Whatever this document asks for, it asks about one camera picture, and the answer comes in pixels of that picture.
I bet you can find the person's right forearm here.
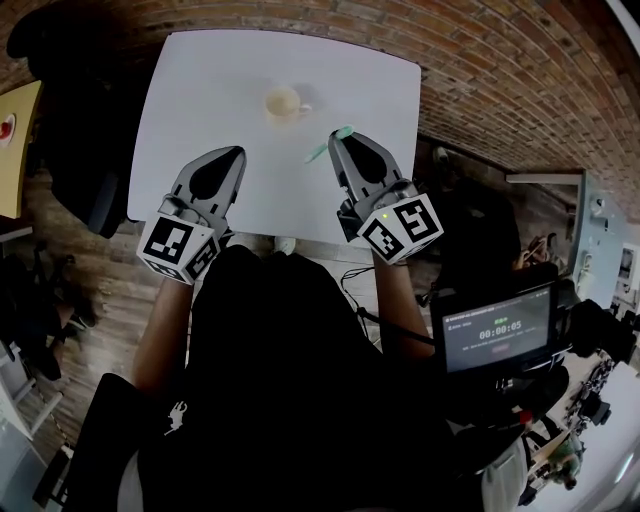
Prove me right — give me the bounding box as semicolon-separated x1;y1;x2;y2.
368;249;436;359

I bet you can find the yellow wooden side table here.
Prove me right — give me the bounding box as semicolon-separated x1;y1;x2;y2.
0;79;44;219

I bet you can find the person's black shirt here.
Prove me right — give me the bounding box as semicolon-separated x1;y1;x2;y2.
64;244;504;512

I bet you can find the person's left forearm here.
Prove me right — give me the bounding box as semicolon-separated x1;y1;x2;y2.
130;273;195;402

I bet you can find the black cable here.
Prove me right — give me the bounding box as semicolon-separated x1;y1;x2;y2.
339;266;377;312

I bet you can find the pale blue partition panel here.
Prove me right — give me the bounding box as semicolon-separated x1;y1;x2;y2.
569;169;627;312

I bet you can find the cluttered workbench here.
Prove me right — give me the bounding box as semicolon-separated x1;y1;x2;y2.
519;349;640;502

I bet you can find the black office chair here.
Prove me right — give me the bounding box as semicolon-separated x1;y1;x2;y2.
6;14;147;239

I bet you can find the cream ceramic mug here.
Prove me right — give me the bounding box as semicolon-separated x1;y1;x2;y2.
263;86;313;127

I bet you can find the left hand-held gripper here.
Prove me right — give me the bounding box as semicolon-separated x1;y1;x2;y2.
135;145;248;287

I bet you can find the black floor equipment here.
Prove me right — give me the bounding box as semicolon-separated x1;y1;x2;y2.
0;243;99;382

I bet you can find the white shelf unit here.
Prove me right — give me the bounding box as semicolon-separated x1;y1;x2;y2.
0;339;67;512

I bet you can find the black monitor screen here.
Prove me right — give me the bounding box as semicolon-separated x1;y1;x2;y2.
430;281;562;377

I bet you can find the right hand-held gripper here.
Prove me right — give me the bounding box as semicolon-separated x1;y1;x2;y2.
328;131;445;266

